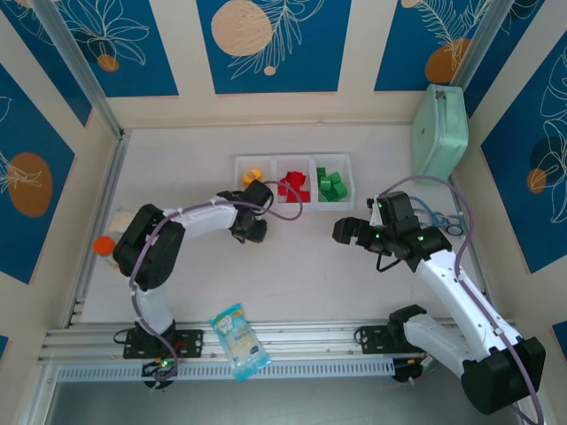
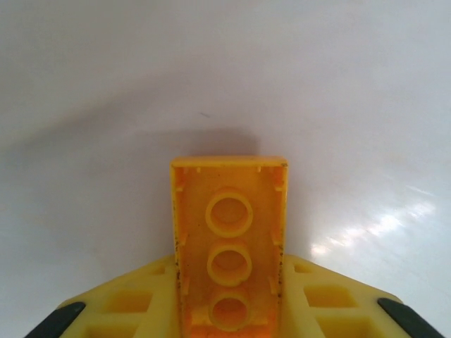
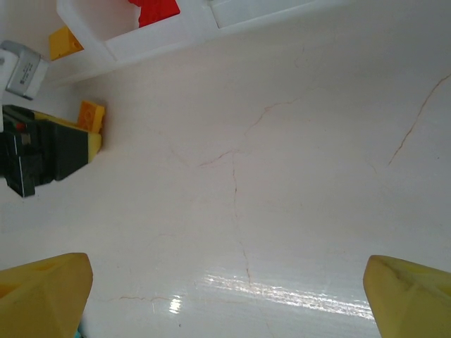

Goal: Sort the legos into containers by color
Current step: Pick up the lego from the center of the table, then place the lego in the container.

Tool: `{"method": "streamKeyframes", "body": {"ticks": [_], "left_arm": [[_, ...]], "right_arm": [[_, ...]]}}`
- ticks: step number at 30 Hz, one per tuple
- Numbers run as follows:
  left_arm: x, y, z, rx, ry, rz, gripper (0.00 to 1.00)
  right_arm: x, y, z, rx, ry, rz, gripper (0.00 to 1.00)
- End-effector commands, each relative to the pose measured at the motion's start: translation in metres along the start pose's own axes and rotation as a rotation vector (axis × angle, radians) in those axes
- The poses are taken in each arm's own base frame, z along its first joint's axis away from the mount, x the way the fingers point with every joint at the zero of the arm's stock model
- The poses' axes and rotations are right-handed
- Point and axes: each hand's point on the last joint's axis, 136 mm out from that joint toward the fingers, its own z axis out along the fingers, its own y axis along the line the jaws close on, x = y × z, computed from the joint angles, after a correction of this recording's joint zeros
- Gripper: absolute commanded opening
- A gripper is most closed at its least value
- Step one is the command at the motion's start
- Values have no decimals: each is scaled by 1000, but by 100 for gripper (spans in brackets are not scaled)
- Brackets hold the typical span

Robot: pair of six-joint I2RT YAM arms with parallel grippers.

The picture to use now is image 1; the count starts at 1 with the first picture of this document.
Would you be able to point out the white gauze bag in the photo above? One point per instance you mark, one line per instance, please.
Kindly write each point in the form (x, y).
(120, 221)

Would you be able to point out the orange-yellow lego brick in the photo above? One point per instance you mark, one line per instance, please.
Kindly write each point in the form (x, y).
(248, 178)

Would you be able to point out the green lego brick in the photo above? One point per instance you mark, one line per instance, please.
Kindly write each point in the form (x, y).
(339, 190)
(320, 172)
(325, 184)
(335, 177)
(326, 195)

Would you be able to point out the mint green zip case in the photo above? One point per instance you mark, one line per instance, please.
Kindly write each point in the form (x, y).
(440, 133)

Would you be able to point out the aluminium corner post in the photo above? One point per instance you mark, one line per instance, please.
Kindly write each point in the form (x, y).
(480, 44)
(87, 75)

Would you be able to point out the blue stethoscope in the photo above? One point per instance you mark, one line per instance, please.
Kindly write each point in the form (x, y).
(439, 218)

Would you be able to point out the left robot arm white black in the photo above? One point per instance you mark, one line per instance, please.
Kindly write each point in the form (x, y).
(204, 226)

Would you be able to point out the long aluminium base rail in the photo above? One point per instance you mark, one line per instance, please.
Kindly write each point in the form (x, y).
(310, 336)

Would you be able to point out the aluminium side rail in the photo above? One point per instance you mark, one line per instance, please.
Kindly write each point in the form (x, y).
(477, 265)
(111, 186)

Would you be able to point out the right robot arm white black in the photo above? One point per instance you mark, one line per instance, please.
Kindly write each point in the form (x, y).
(452, 294)

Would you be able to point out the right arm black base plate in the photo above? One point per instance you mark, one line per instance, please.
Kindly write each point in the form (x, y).
(372, 340)

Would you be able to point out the light blue wipes packet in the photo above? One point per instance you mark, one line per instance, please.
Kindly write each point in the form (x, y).
(239, 343)

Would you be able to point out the yellow lego brick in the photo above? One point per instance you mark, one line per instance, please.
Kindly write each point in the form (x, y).
(257, 173)

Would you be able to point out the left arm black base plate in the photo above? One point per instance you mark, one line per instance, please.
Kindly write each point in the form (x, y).
(190, 343)

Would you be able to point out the red lego brick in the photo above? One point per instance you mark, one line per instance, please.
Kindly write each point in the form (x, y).
(291, 198)
(303, 195)
(283, 190)
(294, 178)

